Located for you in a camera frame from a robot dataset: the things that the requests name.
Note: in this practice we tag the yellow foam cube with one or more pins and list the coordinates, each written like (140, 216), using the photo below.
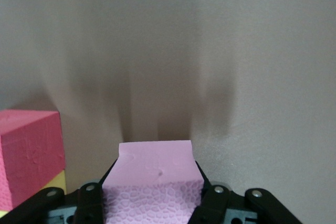
(56, 180)

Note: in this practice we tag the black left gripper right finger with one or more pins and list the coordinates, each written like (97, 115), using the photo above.
(215, 203)

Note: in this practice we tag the red foam cube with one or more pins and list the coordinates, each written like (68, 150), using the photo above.
(29, 150)

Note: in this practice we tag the pink foam cube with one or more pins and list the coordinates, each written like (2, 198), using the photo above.
(152, 161)

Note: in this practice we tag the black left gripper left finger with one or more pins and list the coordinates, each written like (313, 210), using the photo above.
(86, 203)

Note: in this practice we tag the brown table mat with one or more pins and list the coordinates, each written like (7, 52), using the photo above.
(236, 51)

